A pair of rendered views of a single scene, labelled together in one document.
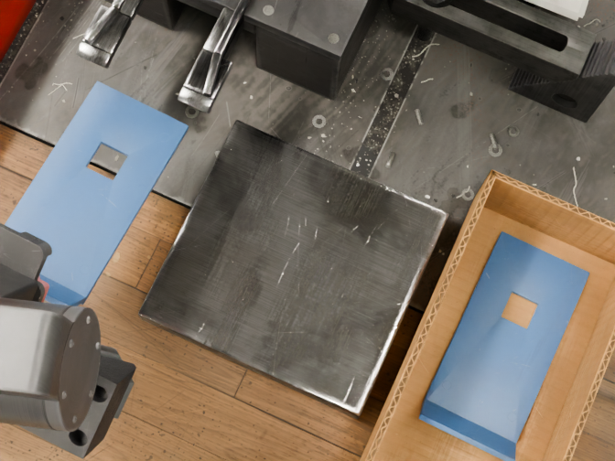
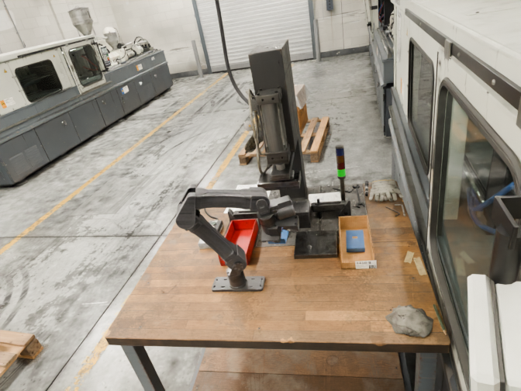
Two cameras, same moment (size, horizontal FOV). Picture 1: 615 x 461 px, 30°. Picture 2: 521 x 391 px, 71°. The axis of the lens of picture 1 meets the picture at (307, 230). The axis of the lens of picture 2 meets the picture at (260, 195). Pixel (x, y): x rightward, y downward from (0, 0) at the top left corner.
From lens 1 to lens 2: 1.05 m
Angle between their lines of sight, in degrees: 46
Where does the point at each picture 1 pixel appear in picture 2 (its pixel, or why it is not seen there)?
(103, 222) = (284, 235)
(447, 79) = (326, 220)
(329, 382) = (329, 251)
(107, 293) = (287, 257)
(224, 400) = (313, 263)
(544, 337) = (360, 238)
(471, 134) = (334, 224)
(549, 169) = not seen: hidden behind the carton
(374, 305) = (331, 242)
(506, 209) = (344, 226)
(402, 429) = (345, 255)
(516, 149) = not seen: hidden behind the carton
